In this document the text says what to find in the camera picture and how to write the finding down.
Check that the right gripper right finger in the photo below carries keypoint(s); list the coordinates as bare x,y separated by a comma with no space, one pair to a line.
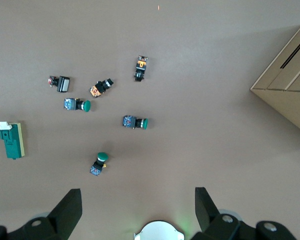
222,225

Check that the brown cardboard box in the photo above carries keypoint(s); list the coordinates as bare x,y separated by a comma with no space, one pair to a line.
285,100

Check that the black square illuminated push button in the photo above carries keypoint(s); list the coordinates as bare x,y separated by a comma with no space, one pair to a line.
63,84

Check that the green mushroom push button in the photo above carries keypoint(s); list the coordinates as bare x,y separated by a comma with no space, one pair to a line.
100,162
132,122
76,104

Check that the green load switch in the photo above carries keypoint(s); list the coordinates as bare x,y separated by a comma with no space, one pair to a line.
12,142

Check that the black selector switch orange block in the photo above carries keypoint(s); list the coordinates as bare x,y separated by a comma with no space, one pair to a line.
140,67
100,88

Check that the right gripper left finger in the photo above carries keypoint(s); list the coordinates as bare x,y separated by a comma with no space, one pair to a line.
57,220

